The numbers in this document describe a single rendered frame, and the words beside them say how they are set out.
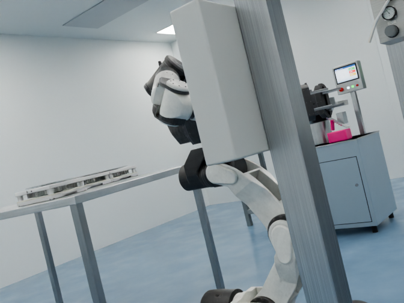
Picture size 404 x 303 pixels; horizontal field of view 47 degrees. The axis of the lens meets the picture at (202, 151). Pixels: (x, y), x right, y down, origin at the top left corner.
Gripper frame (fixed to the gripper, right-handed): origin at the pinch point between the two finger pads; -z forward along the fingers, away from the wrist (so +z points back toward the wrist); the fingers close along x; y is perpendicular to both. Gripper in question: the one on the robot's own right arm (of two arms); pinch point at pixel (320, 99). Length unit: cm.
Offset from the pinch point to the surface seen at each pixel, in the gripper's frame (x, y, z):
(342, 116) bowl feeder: 6, -246, -62
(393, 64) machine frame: -6.4, -10.3, -28.4
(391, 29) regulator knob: -12.6, 23.7, -18.0
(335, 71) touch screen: -33, -260, -68
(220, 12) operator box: -14, 75, 27
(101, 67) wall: -146, -516, 195
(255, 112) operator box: 3, 72, 25
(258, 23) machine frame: -12, 73, 21
